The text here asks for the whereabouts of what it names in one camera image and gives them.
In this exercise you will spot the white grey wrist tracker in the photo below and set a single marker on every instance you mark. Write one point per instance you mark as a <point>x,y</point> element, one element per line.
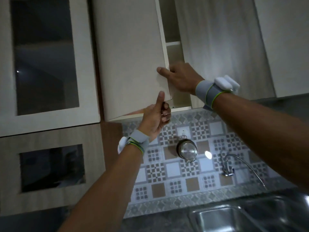
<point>207,94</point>
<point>138,140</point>

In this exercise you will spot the steel faucet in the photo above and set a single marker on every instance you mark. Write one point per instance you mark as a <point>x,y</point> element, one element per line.
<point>227,166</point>

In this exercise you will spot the person's left hand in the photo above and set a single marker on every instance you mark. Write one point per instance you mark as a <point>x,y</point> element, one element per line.
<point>154,118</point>

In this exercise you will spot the cream cabinet door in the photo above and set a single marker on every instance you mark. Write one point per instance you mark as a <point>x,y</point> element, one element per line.
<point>128,57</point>

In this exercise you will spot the white wall hook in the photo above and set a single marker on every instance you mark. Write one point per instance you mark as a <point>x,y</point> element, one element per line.
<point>184,134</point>

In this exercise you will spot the steel pan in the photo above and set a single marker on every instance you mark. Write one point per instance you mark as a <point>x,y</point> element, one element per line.
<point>187,150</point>

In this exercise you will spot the cream wall cabinet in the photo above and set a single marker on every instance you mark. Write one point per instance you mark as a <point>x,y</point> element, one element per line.
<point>217,45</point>

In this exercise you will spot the person's right forearm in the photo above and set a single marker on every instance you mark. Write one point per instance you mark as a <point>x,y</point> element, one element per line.
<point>265,137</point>

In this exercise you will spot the steel sink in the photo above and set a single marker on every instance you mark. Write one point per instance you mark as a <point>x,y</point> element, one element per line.
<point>229,215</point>

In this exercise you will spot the person's right hand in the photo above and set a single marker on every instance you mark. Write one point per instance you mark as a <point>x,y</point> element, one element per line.
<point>186,77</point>

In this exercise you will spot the person's left forearm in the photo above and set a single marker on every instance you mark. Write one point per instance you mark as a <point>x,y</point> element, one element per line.
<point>108,190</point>

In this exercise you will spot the wooden cabinet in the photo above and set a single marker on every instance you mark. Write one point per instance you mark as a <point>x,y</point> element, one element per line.
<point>91,154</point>

